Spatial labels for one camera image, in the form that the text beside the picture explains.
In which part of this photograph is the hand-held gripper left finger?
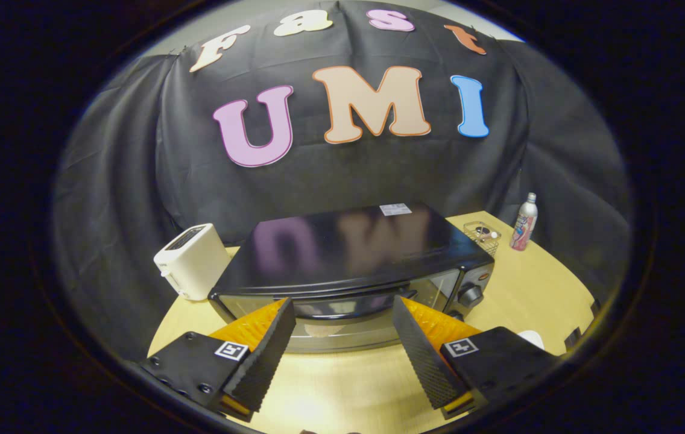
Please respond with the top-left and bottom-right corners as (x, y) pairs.
(140, 297), (297, 423)

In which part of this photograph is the clear wire basket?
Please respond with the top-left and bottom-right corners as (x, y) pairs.
(462, 221), (502, 257)

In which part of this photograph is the white bread toaster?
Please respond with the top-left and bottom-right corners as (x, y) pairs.
(153, 223), (232, 301)

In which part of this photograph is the black backdrop cloth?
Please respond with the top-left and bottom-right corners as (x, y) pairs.
(52, 0), (634, 363)

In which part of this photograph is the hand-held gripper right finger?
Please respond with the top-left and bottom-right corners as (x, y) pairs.
(391, 295), (560, 420)

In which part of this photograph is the black toaster oven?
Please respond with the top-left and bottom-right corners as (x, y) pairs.
(207, 202), (496, 354)

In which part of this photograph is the white square plate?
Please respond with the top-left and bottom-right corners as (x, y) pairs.
(517, 330), (546, 351)

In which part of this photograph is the silver pink spray bottle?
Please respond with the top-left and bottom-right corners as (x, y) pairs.
(509, 192), (538, 252)

